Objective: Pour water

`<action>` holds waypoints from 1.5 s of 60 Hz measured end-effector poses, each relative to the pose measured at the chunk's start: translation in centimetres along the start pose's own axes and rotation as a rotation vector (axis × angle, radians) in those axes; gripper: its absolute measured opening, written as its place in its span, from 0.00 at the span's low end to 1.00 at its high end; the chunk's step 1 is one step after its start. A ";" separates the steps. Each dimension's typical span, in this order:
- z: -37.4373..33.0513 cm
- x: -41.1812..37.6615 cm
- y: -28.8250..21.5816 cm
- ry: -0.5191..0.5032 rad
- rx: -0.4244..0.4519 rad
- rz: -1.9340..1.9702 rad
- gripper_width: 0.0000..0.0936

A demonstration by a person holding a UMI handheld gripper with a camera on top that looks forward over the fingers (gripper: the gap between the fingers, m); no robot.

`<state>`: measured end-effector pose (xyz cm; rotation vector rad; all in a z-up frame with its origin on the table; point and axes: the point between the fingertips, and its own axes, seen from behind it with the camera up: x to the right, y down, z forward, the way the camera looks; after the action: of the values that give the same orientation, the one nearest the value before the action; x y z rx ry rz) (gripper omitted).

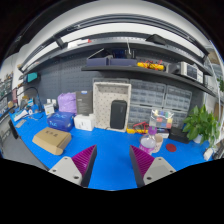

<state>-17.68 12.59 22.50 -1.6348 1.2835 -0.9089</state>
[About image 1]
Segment black gooseneck desk lamp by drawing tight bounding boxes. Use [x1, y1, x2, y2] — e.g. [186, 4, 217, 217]
[16, 86, 43, 112]

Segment blue product box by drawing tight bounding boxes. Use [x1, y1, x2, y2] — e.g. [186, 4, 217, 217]
[47, 112, 74, 132]

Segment black wall shelf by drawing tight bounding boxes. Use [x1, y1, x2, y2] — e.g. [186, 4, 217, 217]
[81, 66, 216, 97]

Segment white electronic instrument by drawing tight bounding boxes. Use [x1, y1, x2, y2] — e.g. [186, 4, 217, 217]
[179, 62, 203, 83]

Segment beige paper cup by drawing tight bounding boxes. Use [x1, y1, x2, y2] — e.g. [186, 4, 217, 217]
[153, 134, 163, 153]

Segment grey drawer organizer cabinet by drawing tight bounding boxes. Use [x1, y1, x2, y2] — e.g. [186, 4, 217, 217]
[128, 79, 192, 128]

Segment black rectangular speaker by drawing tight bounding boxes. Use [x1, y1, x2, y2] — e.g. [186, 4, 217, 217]
[110, 100, 127, 130]

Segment yellow red tool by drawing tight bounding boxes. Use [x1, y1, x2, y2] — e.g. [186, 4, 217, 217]
[126, 122, 149, 134]

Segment clear plastic water bottle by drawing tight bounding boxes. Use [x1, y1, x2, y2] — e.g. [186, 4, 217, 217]
[139, 126, 157, 155]

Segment white pegboard tray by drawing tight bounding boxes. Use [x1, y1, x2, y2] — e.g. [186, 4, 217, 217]
[93, 82, 131, 132]

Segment black flat box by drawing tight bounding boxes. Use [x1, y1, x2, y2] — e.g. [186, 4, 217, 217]
[169, 127, 189, 144]

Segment dark blue shelf box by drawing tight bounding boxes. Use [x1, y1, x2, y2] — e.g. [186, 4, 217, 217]
[86, 48, 137, 67]

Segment small white card box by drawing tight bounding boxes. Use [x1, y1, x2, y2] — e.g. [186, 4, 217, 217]
[44, 103, 55, 115]

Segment teal box on wall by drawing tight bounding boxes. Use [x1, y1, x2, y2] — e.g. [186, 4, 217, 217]
[26, 73, 38, 83]

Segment dark grey upright box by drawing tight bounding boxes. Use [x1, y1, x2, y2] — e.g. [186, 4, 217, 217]
[76, 91, 93, 115]

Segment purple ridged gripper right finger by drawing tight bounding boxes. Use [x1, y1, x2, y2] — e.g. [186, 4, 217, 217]
[129, 145, 176, 187]

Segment purple plastic bag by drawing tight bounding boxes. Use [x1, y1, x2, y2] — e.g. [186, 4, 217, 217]
[58, 93, 77, 113]

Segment clear box with colourful parts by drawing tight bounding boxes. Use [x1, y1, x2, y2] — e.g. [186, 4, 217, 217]
[149, 109, 174, 129]

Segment red round coaster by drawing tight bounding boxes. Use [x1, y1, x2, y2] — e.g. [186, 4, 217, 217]
[166, 144, 177, 152]

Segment yellow items on shelf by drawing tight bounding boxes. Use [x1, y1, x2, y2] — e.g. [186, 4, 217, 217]
[137, 61, 165, 71]

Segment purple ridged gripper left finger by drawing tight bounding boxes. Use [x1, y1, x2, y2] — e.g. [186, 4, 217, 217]
[49, 145, 97, 187]

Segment green potted plant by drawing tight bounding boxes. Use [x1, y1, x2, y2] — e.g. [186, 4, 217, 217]
[183, 105, 220, 147]

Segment brown cardboard box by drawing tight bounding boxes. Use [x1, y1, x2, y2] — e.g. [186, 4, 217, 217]
[32, 127, 71, 155]

